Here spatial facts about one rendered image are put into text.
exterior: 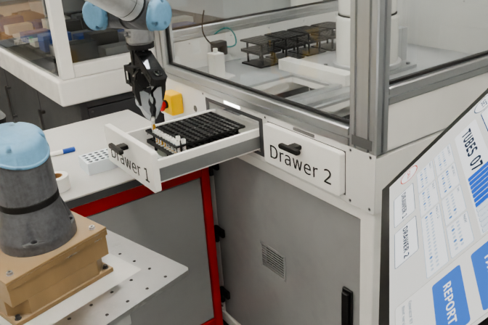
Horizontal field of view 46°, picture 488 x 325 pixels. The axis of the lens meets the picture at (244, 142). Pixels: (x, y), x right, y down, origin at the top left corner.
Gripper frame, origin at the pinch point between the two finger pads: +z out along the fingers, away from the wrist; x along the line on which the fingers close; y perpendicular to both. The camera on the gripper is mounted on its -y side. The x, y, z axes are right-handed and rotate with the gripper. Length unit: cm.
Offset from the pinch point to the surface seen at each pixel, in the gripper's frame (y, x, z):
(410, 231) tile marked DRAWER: -92, 5, -6
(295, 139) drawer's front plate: -35.0, -21.2, 3.1
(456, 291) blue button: -108, 18, -11
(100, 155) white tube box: 20.0, 9.5, 15.3
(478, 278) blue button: -110, 17, -13
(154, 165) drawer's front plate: -19.1, 10.2, 5.4
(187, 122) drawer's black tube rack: 1.1, -11.1, 5.3
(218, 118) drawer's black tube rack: -2.9, -19.1, 4.9
